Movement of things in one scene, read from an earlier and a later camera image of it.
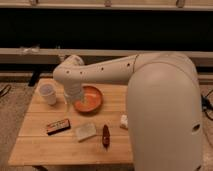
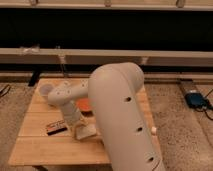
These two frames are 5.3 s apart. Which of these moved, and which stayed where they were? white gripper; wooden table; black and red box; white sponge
Moved: white gripper
Stayed: wooden table; white sponge; black and red box
